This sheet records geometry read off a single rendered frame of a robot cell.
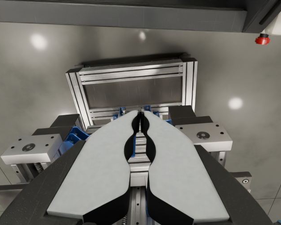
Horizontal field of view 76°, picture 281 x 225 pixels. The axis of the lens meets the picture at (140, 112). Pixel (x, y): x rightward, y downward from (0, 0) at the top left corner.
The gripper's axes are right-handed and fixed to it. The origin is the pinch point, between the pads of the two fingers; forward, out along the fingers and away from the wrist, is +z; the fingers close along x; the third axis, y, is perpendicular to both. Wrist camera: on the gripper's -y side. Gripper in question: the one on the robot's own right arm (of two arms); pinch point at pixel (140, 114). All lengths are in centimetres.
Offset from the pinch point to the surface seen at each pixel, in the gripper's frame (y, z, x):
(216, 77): 38, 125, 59
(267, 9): -7.3, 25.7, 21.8
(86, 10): -5.8, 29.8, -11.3
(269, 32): -3.4, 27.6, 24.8
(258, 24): -4.6, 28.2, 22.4
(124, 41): 14, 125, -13
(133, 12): -5.8, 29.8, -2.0
